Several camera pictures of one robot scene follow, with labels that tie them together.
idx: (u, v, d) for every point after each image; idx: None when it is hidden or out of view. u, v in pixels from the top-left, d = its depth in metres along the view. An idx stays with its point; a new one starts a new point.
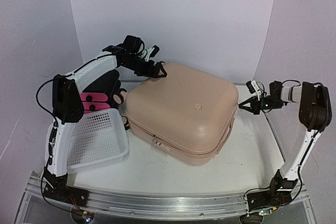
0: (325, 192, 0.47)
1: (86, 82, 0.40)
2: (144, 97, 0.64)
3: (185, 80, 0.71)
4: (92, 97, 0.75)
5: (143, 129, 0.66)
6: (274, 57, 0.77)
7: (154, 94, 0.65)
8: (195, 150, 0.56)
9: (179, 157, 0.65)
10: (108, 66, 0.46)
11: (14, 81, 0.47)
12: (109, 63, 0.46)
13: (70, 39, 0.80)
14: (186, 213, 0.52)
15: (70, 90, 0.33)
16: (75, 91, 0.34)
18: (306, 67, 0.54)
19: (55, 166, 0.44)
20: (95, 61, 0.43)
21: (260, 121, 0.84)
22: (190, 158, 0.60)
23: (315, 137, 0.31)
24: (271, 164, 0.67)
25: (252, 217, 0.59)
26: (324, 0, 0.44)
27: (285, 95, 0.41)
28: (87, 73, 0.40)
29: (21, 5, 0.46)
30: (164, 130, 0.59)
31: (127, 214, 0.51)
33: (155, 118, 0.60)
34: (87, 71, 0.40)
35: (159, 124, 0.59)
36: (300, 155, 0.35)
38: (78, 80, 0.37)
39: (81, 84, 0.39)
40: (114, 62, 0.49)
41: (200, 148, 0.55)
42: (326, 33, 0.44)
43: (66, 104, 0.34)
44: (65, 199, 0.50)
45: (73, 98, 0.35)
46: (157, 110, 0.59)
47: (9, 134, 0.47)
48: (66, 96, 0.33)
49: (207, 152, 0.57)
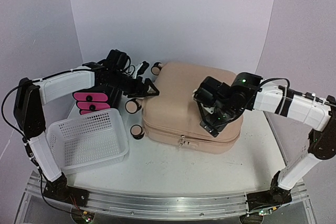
0: (326, 192, 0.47)
1: (51, 93, 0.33)
2: (159, 99, 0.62)
3: (192, 74, 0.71)
4: (92, 97, 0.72)
5: (167, 132, 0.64)
6: (275, 57, 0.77)
7: (173, 94, 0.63)
8: (222, 137, 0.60)
9: (203, 150, 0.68)
10: (84, 82, 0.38)
11: (15, 80, 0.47)
12: (84, 81, 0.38)
13: (70, 40, 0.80)
14: (186, 213, 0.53)
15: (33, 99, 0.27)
16: (37, 99, 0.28)
18: (308, 67, 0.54)
19: (48, 174, 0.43)
20: (68, 73, 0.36)
21: (261, 120, 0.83)
22: (216, 147, 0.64)
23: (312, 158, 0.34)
24: (270, 164, 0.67)
25: (252, 217, 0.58)
26: (325, 0, 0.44)
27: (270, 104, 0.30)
28: (62, 83, 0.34)
29: (20, 6, 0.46)
30: (192, 128, 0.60)
31: (128, 214, 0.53)
33: (178, 119, 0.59)
34: (53, 83, 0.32)
35: (185, 123, 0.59)
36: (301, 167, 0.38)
38: (42, 89, 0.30)
39: (45, 96, 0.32)
40: (91, 80, 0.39)
41: (227, 135, 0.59)
42: (327, 32, 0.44)
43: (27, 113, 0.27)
44: (64, 199, 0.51)
45: (38, 107, 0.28)
46: (177, 110, 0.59)
47: (10, 134, 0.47)
48: (28, 105, 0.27)
49: (231, 138, 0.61)
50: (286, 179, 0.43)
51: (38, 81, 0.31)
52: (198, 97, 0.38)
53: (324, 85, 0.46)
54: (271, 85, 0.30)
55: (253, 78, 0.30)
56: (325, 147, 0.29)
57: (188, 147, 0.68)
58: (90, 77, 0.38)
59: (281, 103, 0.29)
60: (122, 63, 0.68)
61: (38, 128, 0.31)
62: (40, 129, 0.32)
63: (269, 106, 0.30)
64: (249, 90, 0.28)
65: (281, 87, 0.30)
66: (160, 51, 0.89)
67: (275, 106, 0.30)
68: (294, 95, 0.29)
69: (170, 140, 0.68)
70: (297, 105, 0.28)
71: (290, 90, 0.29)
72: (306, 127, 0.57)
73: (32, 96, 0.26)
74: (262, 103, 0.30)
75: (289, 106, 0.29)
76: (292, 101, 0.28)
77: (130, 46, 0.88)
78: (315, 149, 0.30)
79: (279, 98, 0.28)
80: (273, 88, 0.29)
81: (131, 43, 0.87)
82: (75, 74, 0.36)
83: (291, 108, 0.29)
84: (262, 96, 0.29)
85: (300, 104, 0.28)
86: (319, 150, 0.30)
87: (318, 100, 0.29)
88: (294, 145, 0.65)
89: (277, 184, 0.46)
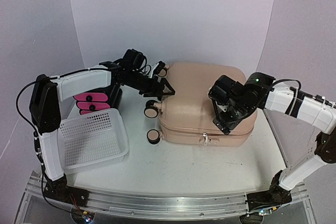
0: (326, 192, 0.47)
1: (70, 90, 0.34)
2: (178, 99, 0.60)
3: (202, 72, 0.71)
4: (92, 97, 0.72)
5: (186, 132, 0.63)
6: (275, 57, 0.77)
7: (187, 91, 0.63)
8: (239, 131, 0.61)
9: (220, 145, 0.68)
10: (99, 80, 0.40)
11: (14, 80, 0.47)
12: (100, 78, 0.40)
13: (70, 40, 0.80)
14: (186, 213, 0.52)
15: (50, 95, 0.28)
16: (54, 96, 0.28)
18: (308, 67, 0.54)
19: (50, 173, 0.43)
20: (85, 71, 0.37)
21: (261, 120, 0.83)
22: (232, 140, 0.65)
23: (317, 161, 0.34)
24: (270, 164, 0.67)
25: (252, 217, 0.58)
26: (327, 0, 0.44)
27: (279, 105, 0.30)
28: (79, 80, 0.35)
29: (20, 5, 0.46)
30: (213, 125, 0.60)
31: (128, 214, 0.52)
33: (199, 117, 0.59)
34: (72, 81, 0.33)
35: (207, 120, 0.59)
36: (304, 168, 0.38)
38: (61, 86, 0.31)
39: (64, 92, 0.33)
40: (105, 78, 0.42)
41: (243, 128, 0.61)
42: (330, 32, 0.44)
43: (41, 108, 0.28)
44: (64, 199, 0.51)
45: (53, 104, 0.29)
46: (198, 109, 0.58)
47: (9, 134, 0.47)
48: (44, 100, 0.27)
49: (245, 132, 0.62)
50: (289, 179, 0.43)
51: (56, 78, 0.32)
52: (213, 95, 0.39)
53: (325, 85, 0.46)
54: (283, 86, 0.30)
55: (265, 78, 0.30)
56: (333, 150, 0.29)
57: (206, 145, 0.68)
58: (106, 76, 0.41)
59: (292, 104, 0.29)
60: (138, 64, 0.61)
61: (53, 125, 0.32)
62: (55, 124, 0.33)
63: (280, 107, 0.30)
64: (261, 89, 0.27)
65: (293, 88, 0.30)
66: (160, 51, 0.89)
67: (285, 107, 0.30)
68: (305, 96, 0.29)
69: (191, 141, 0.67)
70: (307, 107, 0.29)
71: (302, 92, 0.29)
72: (307, 128, 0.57)
73: (50, 92, 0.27)
74: (272, 103, 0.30)
75: (298, 107, 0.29)
76: (302, 103, 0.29)
77: (131, 46, 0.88)
78: (323, 151, 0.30)
79: (289, 99, 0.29)
80: (285, 89, 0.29)
81: (131, 43, 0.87)
82: (92, 72, 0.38)
83: (301, 109, 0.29)
84: (273, 97, 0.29)
85: (310, 106, 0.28)
86: (326, 153, 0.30)
87: (328, 104, 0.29)
88: (294, 145, 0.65)
89: (279, 183, 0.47)
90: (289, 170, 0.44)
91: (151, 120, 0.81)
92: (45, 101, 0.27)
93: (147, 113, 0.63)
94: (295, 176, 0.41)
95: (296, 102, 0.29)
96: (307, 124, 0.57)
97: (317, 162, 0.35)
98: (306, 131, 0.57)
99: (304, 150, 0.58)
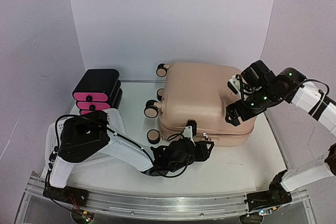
0: (329, 192, 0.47)
1: (111, 150, 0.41)
2: (177, 99, 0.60)
3: (200, 72, 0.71)
4: (92, 97, 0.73)
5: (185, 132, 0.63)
6: (275, 57, 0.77)
7: (190, 90, 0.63)
8: (238, 131, 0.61)
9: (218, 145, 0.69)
10: (138, 161, 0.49)
11: (15, 80, 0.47)
12: (139, 161, 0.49)
13: (70, 40, 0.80)
14: (186, 213, 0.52)
15: (88, 145, 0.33)
16: (90, 147, 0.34)
18: (308, 67, 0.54)
19: (55, 180, 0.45)
20: (137, 148, 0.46)
21: (260, 119, 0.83)
22: (231, 140, 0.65)
23: (326, 169, 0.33)
24: (270, 164, 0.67)
25: (252, 217, 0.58)
26: (329, 2, 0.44)
27: (303, 104, 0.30)
28: (124, 151, 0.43)
29: (20, 6, 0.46)
30: (211, 124, 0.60)
31: (128, 214, 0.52)
33: (198, 116, 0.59)
34: (119, 146, 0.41)
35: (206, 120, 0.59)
36: (313, 177, 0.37)
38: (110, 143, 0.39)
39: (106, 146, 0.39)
40: (144, 165, 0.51)
41: (241, 128, 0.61)
42: (333, 32, 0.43)
43: (75, 145, 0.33)
44: (65, 198, 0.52)
45: (84, 149, 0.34)
46: (197, 108, 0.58)
47: (9, 134, 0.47)
48: (84, 144, 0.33)
49: (244, 132, 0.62)
50: (292, 180, 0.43)
51: (113, 134, 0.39)
52: (245, 75, 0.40)
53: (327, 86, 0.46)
54: (312, 87, 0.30)
55: (297, 75, 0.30)
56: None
57: None
58: (145, 164, 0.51)
59: (316, 106, 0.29)
60: (177, 154, 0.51)
61: (76, 158, 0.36)
62: (68, 157, 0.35)
63: (304, 105, 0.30)
64: (293, 83, 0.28)
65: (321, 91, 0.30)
66: (160, 51, 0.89)
67: (308, 108, 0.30)
68: (330, 102, 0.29)
69: None
70: (329, 113, 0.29)
71: (328, 97, 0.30)
72: (307, 127, 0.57)
73: (91, 144, 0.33)
74: (298, 100, 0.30)
75: (322, 110, 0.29)
76: (326, 107, 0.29)
77: (131, 46, 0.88)
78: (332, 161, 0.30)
79: (316, 100, 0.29)
80: (314, 89, 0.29)
81: (131, 43, 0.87)
82: (138, 153, 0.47)
83: (324, 113, 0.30)
84: (301, 94, 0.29)
85: (334, 112, 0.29)
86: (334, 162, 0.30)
87: None
88: (294, 145, 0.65)
89: (281, 181, 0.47)
90: (294, 172, 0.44)
91: (151, 120, 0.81)
92: (84, 143, 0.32)
93: (148, 112, 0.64)
94: (298, 178, 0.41)
95: (319, 105, 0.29)
96: (308, 124, 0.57)
97: (325, 172, 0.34)
98: (306, 131, 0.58)
99: (305, 150, 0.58)
